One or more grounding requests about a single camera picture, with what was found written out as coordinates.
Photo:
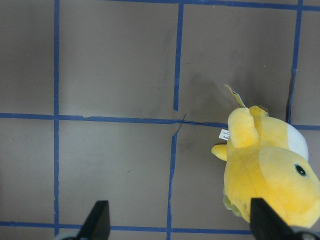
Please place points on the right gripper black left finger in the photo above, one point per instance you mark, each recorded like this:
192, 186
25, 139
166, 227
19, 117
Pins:
95, 227

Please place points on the yellow plush toy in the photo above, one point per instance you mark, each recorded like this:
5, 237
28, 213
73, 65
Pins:
267, 158

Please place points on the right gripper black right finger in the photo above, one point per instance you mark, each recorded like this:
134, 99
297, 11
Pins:
266, 224

